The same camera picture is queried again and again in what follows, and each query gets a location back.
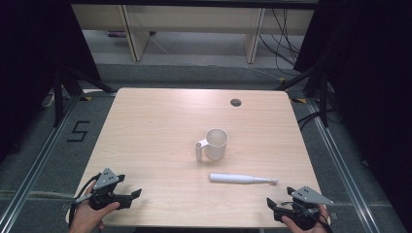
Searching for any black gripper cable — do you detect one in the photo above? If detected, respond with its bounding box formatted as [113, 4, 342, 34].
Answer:
[281, 200, 333, 233]
[68, 172, 102, 228]

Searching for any beige floor hose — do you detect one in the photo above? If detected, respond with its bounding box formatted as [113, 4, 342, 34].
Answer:
[0, 189, 76, 201]

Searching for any black metal stand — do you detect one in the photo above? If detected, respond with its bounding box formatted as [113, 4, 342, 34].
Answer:
[52, 63, 117, 128]
[274, 63, 330, 128]

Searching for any white coiled cord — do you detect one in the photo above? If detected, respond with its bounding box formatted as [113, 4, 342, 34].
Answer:
[41, 91, 56, 109]

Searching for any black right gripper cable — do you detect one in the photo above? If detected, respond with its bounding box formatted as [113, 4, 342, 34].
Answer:
[281, 200, 333, 233]

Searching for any black floor cable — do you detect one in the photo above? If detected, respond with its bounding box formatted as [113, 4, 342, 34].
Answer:
[296, 109, 326, 131]

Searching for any white cup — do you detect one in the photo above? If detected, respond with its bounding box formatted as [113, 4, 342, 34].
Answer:
[194, 128, 229, 163]

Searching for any person's right hand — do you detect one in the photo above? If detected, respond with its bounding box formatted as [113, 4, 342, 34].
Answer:
[280, 203, 330, 233]

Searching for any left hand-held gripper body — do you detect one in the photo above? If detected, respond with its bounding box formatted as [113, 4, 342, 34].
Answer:
[75, 167, 133, 211]

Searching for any light wooden desk frame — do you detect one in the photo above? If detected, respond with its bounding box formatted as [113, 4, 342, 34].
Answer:
[70, 3, 316, 65]

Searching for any aluminium floor rail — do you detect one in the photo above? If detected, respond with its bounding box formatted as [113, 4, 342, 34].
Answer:
[305, 97, 381, 233]
[0, 94, 83, 233]

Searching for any black curtain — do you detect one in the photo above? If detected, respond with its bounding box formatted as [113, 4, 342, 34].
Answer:
[292, 0, 412, 232]
[0, 0, 102, 164]

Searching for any person's left hand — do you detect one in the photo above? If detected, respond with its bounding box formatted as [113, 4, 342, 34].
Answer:
[68, 181, 121, 233]

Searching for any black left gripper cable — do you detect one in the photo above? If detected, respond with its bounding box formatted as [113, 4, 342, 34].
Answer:
[68, 172, 102, 228]

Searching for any white electric toothbrush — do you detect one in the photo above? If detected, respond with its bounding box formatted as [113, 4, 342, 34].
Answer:
[208, 172, 280, 186]

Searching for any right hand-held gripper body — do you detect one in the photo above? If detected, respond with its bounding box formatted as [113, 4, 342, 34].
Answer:
[273, 185, 335, 231]

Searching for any bundle of black cables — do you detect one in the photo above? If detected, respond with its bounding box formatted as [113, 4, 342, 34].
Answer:
[257, 8, 301, 78]

